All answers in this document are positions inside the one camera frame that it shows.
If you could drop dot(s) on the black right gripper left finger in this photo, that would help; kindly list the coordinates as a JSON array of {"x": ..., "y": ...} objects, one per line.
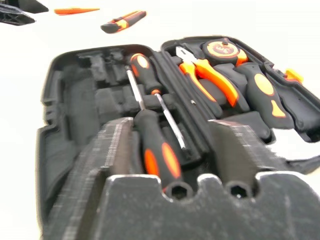
[{"x": 95, "y": 162}]

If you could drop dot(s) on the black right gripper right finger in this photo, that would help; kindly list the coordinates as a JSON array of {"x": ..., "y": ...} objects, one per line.
[{"x": 237, "y": 150}]

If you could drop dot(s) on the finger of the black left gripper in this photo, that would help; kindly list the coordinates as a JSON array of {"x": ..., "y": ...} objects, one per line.
[
  {"x": 15, "y": 16},
  {"x": 32, "y": 7}
]

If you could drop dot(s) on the orange tester pen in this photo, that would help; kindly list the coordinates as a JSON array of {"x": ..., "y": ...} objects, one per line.
[{"x": 75, "y": 11}]

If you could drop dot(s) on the black orange utility knife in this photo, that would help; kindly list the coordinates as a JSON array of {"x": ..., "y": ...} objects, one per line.
[{"x": 120, "y": 25}]

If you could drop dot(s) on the black orange tape measure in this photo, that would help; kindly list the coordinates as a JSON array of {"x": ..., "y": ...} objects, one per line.
[{"x": 222, "y": 50}]

